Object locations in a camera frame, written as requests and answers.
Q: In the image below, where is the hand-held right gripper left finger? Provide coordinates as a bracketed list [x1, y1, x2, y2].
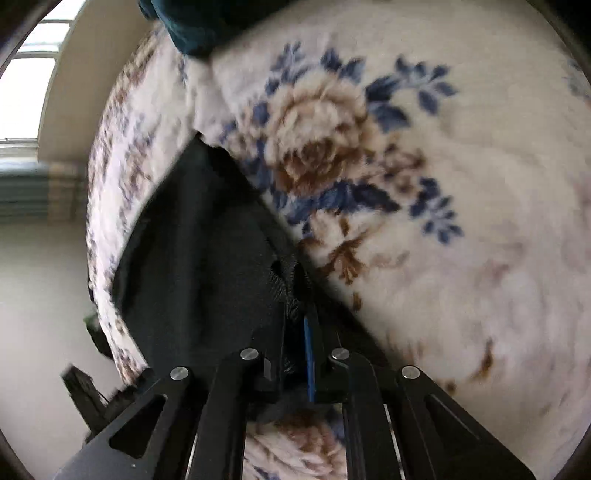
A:
[50, 299, 287, 480]

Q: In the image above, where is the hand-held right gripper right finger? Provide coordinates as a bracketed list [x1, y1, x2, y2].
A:
[301, 313, 537, 480]

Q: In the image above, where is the black knitted garment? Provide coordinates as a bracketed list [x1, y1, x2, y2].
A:
[111, 131, 389, 425]

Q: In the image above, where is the floral fleece blanket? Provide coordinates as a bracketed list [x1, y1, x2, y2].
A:
[85, 0, 591, 480]

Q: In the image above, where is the striped cloth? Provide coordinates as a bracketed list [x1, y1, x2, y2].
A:
[0, 159, 89, 223]

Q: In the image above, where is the dark teal cloth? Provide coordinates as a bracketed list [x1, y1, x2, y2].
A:
[137, 0, 298, 60]

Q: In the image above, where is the window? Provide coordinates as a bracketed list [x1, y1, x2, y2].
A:
[0, 6, 75, 145]

